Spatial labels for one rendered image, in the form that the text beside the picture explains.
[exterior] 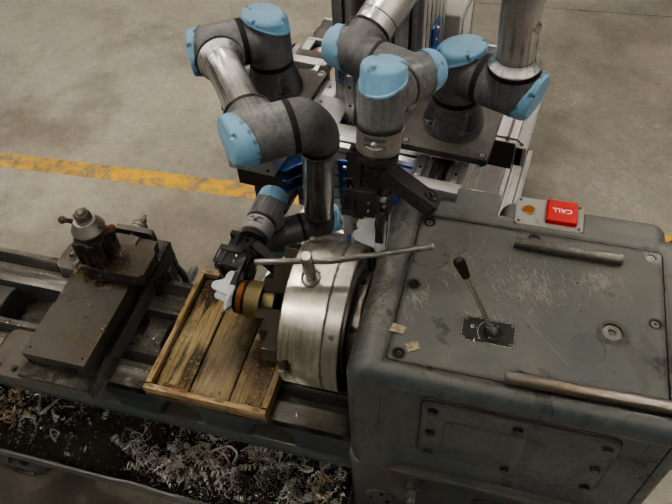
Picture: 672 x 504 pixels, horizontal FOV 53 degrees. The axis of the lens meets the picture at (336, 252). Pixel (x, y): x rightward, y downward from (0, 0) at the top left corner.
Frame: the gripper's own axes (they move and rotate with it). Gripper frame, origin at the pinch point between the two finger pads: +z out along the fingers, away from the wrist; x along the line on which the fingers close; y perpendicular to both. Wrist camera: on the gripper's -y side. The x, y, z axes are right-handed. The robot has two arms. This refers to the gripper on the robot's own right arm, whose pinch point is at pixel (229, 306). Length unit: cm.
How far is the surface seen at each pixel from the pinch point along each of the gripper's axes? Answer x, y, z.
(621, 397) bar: 19, -76, 13
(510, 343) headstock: 17, -58, 6
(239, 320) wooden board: -19.8, 4.6, -8.9
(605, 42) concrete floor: -108, -95, -298
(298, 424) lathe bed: -21.8, -18.0, 12.9
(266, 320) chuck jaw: 2.2, -9.8, 2.9
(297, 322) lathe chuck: 11.1, -19.0, 7.3
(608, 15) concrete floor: -108, -96, -328
